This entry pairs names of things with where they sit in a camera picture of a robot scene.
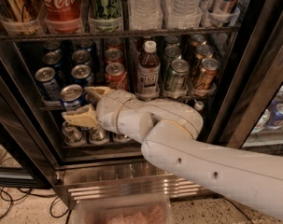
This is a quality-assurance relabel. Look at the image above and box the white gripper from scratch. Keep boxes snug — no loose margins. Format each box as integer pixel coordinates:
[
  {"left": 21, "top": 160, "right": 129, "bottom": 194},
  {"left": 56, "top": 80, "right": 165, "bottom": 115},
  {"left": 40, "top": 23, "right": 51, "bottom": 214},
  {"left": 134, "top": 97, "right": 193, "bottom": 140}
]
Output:
[{"left": 62, "top": 86, "right": 132, "bottom": 133}]

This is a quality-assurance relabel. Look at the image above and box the pepsi can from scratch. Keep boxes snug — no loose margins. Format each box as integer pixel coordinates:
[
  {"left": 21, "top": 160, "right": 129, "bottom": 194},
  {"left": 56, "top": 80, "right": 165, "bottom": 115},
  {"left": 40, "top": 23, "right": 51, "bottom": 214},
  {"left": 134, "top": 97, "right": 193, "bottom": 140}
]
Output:
[
  {"left": 42, "top": 51, "right": 69, "bottom": 86},
  {"left": 35, "top": 67, "right": 60, "bottom": 102},
  {"left": 60, "top": 84, "right": 90, "bottom": 110},
  {"left": 71, "top": 64, "right": 95, "bottom": 87}
]

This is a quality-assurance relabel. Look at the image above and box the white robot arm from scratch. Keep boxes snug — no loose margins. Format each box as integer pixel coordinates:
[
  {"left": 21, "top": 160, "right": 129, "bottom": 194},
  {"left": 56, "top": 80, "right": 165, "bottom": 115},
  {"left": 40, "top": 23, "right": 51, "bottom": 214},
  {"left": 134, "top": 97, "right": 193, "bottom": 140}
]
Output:
[{"left": 62, "top": 87, "right": 283, "bottom": 220}]

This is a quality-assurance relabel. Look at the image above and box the shelf silver can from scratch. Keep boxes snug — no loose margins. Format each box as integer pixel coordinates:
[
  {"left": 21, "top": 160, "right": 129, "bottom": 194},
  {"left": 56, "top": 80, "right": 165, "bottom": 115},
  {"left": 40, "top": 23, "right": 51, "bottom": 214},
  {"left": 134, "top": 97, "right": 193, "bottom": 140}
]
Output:
[
  {"left": 62, "top": 121, "right": 84, "bottom": 146},
  {"left": 89, "top": 127, "right": 108, "bottom": 144}
]

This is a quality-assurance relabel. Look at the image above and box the bottom shelf silver can left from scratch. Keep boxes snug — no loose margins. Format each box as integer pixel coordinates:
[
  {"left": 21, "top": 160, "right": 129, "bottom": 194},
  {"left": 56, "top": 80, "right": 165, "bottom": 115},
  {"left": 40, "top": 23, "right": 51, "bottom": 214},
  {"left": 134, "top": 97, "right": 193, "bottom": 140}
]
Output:
[{"left": 62, "top": 121, "right": 84, "bottom": 146}]

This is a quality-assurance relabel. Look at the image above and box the front red coca-cola can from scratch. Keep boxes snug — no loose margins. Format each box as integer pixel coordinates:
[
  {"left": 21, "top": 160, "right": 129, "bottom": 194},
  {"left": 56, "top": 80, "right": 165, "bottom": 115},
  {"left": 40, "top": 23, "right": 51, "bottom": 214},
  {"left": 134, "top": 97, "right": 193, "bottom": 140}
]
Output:
[{"left": 105, "top": 63, "right": 128, "bottom": 91}]

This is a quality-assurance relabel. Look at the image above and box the front green soda can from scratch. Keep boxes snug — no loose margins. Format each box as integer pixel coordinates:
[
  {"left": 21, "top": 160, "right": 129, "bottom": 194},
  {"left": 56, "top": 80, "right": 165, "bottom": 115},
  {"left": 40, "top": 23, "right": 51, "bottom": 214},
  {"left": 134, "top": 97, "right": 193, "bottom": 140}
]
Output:
[{"left": 165, "top": 59, "right": 190, "bottom": 92}]

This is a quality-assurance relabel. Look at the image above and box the top shelf green lacroix can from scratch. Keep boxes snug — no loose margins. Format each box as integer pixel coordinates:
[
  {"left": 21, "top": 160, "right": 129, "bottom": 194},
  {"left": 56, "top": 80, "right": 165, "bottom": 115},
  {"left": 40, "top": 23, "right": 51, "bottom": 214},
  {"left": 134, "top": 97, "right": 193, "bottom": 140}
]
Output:
[{"left": 90, "top": 0, "right": 121, "bottom": 20}]

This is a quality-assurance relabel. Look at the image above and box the top shelf coca-cola can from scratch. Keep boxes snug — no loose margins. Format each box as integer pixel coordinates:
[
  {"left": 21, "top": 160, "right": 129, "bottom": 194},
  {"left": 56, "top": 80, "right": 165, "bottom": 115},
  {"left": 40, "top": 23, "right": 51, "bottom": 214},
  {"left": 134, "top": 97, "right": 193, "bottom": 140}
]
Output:
[{"left": 42, "top": 0, "right": 82, "bottom": 34}]

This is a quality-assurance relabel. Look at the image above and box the bottom shelf tea bottle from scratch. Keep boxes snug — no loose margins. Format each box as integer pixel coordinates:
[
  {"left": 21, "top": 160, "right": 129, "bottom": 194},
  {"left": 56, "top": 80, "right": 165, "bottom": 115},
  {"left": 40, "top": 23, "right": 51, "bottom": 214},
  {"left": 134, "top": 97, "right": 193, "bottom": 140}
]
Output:
[{"left": 194, "top": 101, "right": 205, "bottom": 111}]

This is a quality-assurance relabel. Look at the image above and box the top shelf water bottle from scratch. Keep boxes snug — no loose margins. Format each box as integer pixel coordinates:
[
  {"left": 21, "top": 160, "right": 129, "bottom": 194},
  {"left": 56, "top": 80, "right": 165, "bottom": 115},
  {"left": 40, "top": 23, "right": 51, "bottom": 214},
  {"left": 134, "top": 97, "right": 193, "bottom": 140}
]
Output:
[{"left": 129, "top": 0, "right": 163, "bottom": 31}]

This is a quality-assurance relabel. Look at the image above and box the front gold soda can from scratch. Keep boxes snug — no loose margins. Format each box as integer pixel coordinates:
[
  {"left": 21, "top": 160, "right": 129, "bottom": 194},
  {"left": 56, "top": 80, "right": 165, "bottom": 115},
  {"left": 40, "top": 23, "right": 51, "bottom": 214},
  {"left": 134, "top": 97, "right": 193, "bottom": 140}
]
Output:
[{"left": 192, "top": 58, "right": 219, "bottom": 91}]

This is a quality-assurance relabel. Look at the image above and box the top shelf gold can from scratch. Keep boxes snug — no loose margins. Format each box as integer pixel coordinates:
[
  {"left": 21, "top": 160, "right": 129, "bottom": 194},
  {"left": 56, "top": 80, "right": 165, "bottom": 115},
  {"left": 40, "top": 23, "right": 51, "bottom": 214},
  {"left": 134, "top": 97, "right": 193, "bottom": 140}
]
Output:
[{"left": 0, "top": 0, "right": 41, "bottom": 35}]

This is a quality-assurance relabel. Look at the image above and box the stainless steel fridge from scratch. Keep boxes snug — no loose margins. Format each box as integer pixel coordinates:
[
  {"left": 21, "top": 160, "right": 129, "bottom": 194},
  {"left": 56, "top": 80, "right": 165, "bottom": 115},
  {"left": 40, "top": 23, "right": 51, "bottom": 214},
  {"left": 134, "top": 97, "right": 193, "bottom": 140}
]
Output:
[{"left": 0, "top": 0, "right": 283, "bottom": 207}]

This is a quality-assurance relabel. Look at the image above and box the brown tea bottle white cap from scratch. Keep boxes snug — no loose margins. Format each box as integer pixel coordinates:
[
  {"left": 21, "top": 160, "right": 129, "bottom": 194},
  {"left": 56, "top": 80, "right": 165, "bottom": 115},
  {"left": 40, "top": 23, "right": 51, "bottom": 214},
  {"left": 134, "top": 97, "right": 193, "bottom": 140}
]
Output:
[{"left": 136, "top": 40, "right": 161, "bottom": 99}]

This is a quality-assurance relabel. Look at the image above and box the clear plastic bin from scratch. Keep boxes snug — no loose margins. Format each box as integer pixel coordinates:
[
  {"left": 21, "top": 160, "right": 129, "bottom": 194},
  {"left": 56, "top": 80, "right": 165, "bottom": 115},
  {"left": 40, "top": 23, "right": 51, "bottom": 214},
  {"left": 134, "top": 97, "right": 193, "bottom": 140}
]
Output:
[{"left": 74, "top": 193, "right": 173, "bottom": 224}]

